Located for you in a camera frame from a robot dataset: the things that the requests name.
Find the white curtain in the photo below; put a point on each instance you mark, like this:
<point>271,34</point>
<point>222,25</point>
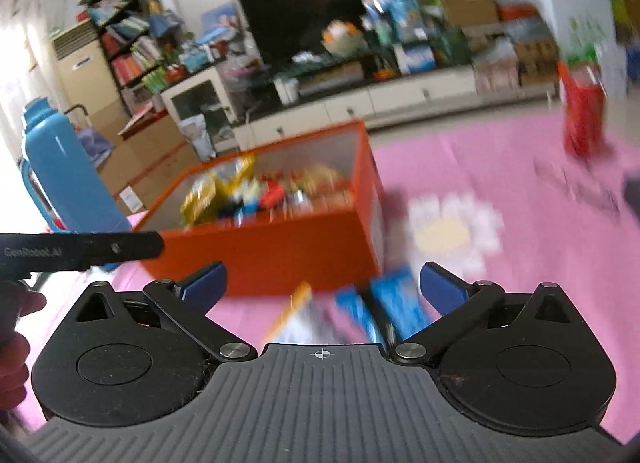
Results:
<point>25,58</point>

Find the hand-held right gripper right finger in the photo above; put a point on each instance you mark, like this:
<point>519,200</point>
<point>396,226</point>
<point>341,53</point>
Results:
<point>442,293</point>

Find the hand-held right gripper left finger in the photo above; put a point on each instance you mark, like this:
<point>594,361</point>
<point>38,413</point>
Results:
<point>207,288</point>

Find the blue snack packet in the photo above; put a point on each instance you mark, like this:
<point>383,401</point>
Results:
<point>357,315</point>
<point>400,298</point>

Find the beige standing air conditioner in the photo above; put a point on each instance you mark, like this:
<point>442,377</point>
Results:
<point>85,73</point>

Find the white glass door cabinet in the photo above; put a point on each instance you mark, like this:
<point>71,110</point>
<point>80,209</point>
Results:
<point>200,100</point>

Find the stack of cardboard boxes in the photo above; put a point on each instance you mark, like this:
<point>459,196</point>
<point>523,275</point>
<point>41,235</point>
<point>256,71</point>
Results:
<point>145,158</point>

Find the orange white plush toy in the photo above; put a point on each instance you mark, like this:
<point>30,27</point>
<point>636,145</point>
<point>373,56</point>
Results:
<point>342,38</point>

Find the black bookshelf with books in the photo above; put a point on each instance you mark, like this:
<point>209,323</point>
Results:
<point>135,28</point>

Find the stack of printed cartons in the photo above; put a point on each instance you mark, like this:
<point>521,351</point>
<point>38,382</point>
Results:
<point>515,58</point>

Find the pink daisy print blanket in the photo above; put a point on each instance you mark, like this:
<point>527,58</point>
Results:
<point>525,243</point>

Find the stack of blue product boxes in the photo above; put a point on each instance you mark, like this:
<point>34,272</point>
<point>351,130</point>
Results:
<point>400,33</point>

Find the pile of assorted snack packets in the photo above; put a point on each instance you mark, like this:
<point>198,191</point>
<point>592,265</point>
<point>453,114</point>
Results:
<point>300,188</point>

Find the blue thermos jug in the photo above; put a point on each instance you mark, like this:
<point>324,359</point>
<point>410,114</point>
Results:
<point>65,168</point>

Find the white television cabinet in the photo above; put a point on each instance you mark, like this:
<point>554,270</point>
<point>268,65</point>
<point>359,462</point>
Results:
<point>400,93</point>

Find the orange striped white snack packet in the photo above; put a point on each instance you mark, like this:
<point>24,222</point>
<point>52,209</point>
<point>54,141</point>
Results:
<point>292,315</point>

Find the brown cardboard box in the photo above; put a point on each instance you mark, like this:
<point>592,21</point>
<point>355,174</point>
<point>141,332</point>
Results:
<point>470,8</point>

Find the red bag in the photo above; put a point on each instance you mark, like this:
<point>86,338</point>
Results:
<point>582,108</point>

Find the person's left hand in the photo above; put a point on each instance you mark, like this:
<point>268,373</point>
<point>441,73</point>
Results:
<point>14,368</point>

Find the white carton with green print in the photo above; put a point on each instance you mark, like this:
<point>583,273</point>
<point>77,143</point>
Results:
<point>577,8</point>

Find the yellow snack packet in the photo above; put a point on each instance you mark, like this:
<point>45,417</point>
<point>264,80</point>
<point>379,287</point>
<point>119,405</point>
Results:
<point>235,173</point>

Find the orange storage box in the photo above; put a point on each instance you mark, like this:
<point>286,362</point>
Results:
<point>280,248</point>

